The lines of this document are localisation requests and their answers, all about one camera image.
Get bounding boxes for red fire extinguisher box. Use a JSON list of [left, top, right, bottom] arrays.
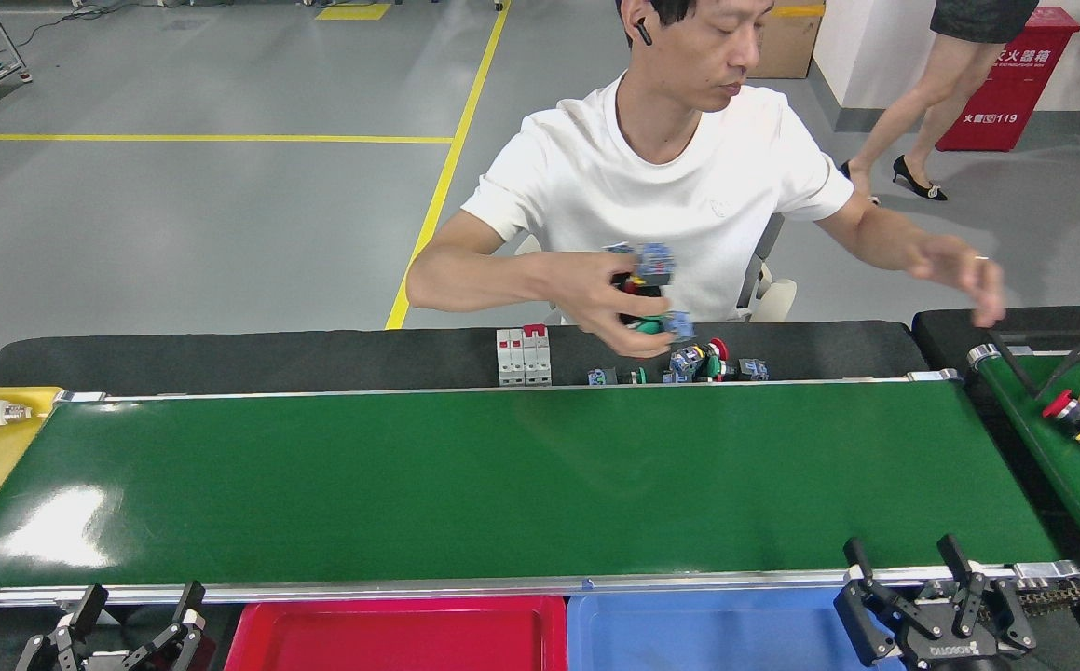
[[936, 7, 1080, 153]]

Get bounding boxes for blue plastic bin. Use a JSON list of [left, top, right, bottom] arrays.
[[566, 589, 909, 671]]

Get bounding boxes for person's right hand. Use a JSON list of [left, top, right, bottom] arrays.
[[554, 250, 680, 360]]

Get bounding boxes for cardboard box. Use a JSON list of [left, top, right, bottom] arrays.
[[746, 0, 826, 80]]

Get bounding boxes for red plastic bin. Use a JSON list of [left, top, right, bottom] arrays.
[[225, 596, 568, 671]]

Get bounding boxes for white circuit breaker red toggles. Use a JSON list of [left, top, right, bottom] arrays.
[[522, 323, 553, 387]]

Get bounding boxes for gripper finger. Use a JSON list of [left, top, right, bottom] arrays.
[[16, 583, 110, 671], [120, 581, 216, 671]]

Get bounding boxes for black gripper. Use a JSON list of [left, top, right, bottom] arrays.
[[833, 533, 1039, 671]]

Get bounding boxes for narrow green conveyor belt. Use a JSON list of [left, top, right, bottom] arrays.
[[968, 345, 1080, 571]]

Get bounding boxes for white circuit breaker grey toggles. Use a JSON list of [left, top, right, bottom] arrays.
[[496, 328, 526, 388]]

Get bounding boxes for standing person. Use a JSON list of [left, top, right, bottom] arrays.
[[840, 0, 1042, 202]]

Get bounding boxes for seated person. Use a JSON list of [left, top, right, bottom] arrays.
[[406, 0, 1006, 360]]

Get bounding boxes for person's left hand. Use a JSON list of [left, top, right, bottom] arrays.
[[908, 233, 1006, 329]]

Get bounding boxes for long green conveyor belt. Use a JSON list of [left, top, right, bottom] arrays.
[[0, 371, 1080, 618]]

